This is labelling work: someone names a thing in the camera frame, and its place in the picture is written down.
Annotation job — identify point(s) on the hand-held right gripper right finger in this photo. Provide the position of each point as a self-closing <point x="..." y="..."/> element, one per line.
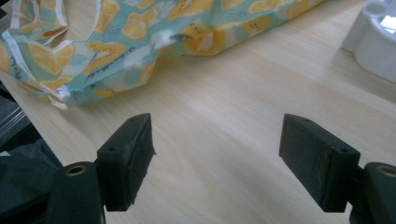
<point x="317" y="158"/>

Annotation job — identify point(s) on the white plastic holder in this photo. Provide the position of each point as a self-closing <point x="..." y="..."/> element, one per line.
<point x="372" y="37"/>

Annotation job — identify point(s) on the lemon print teal cloth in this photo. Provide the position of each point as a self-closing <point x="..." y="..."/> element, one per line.
<point x="130" y="40"/>

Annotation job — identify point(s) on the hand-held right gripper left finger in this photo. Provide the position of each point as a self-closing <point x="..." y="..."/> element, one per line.
<point x="124" y="161"/>

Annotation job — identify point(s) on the dark cloth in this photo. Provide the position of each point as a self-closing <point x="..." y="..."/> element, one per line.
<point x="21" y="177"/>

